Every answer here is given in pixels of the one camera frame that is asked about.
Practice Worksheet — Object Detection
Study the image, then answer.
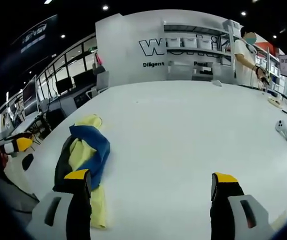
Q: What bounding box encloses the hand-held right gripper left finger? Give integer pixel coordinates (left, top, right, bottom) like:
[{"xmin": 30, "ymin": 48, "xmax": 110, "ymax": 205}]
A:
[{"xmin": 25, "ymin": 168, "xmax": 93, "ymax": 240}]

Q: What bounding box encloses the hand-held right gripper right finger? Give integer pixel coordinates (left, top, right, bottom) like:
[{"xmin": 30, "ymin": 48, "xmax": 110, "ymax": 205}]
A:
[{"xmin": 209, "ymin": 171, "xmax": 277, "ymax": 240}]

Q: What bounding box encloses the blue yellow black garment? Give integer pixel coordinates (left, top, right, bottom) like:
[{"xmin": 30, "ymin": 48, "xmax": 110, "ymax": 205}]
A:
[{"xmin": 54, "ymin": 113, "xmax": 112, "ymax": 230}]

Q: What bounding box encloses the grey side desk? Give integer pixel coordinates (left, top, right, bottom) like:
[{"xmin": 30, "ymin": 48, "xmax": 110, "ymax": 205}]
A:
[{"xmin": 7, "ymin": 111, "xmax": 45, "ymax": 137}]

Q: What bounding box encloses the black computer monitor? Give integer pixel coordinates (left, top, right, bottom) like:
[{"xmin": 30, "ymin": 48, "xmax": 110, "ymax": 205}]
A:
[
  {"xmin": 72, "ymin": 69, "xmax": 95, "ymax": 87},
  {"xmin": 55, "ymin": 76, "xmax": 74, "ymax": 95}
]

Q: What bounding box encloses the white chair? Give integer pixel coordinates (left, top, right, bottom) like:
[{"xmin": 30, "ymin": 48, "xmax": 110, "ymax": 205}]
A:
[{"xmin": 86, "ymin": 70, "xmax": 110, "ymax": 99}]

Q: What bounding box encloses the grey bag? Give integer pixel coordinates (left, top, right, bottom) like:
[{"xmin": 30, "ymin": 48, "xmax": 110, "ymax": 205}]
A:
[{"xmin": 92, "ymin": 62, "xmax": 107, "ymax": 76}]

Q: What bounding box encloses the beige power strip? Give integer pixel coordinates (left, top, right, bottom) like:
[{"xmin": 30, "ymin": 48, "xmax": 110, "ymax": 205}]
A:
[{"xmin": 267, "ymin": 96, "xmax": 283, "ymax": 109}]

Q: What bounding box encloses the metal shelf with white bins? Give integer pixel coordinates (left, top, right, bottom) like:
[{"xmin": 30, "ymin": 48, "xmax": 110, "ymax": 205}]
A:
[{"xmin": 162, "ymin": 20, "xmax": 237, "ymax": 66}]

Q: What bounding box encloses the large monitor with silver frame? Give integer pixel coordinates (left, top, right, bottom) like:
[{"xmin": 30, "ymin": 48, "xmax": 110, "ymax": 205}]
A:
[{"xmin": 22, "ymin": 74, "xmax": 40, "ymax": 117}]

